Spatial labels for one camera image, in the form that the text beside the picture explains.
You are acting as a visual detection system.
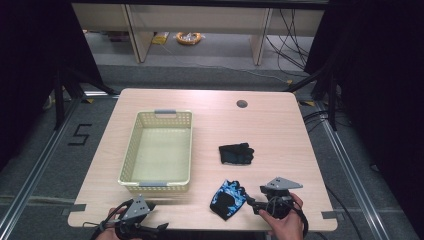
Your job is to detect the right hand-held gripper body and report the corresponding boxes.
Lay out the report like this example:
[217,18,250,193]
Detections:
[259,176,304,220]

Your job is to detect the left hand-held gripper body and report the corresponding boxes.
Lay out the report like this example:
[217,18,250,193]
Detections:
[114,195,157,240]

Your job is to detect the blue and black glove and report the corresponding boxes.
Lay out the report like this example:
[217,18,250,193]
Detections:
[209,179,249,221]

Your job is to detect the cream plastic basket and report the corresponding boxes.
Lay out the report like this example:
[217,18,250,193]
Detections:
[117,108,194,194]

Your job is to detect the person's right hand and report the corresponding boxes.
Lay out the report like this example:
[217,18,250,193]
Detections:
[259,193,305,240]

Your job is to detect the person's left hand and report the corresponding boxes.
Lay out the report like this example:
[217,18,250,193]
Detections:
[95,207,127,240]

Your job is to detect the black metal stand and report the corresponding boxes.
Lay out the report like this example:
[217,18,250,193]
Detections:
[52,65,118,132]
[283,64,338,132]

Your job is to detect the dark curtain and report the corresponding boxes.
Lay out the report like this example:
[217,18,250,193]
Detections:
[0,0,105,171]
[303,0,424,239]

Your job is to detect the yellow packet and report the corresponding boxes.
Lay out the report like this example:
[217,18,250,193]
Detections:
[151,31,170,46]

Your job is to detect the right hand-held gripper cable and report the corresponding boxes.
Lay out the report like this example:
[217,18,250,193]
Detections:
[266,195,310,239]

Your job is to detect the hand-held gripper cable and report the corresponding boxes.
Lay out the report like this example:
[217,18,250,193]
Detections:
[82,198,134,240]
[266,195,310,239]

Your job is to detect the left hand-held gripper cable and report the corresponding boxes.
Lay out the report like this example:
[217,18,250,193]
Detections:
[82,198,134,240]

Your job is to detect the black floor cable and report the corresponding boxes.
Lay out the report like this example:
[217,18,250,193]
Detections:
[324,184,365,240]

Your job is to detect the aluminium floor rail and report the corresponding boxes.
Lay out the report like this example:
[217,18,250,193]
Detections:
[0,96,84,236]
[314,99,393,240]

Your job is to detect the bundle of black cables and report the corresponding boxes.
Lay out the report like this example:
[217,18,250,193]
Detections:
[264,8,312,72]

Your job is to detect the orange cable coil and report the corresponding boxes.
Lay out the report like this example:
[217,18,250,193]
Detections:
[175,31,203,46]

